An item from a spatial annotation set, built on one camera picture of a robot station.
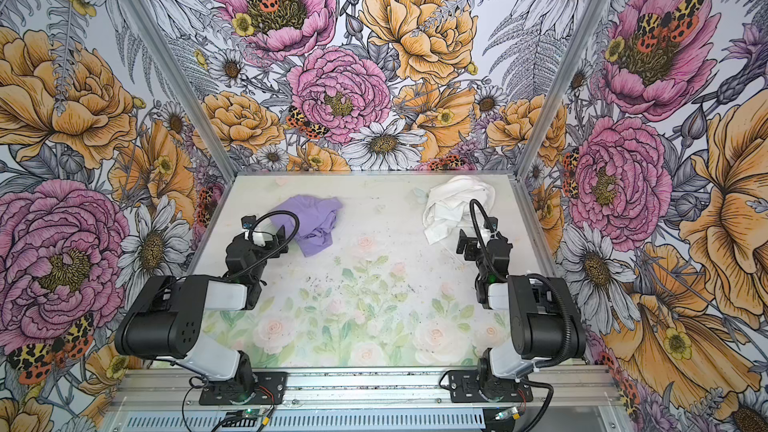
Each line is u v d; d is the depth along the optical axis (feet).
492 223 2.59
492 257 2.34
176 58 2.97
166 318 1.51
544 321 1.50
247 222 2.60
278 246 2.85
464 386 2.44
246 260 2.35
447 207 3.37
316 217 3.35
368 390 2.50
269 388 2.41
